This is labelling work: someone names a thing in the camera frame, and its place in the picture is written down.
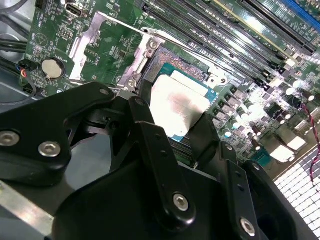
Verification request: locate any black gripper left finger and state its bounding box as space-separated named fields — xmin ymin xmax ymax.
xmin=0 ymin=79 xmax=198 ymax=227

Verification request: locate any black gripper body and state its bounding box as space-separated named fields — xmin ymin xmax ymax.
xmin=51 ymin=159 xmax=241 ymax=240

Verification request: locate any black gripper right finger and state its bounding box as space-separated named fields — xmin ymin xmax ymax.
xmin=187 ymin=111 xmax=312 ymax=240

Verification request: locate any silver CPU with green edge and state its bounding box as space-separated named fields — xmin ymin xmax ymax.
xmin=149 ymin=62 xmax=219 ymax=144

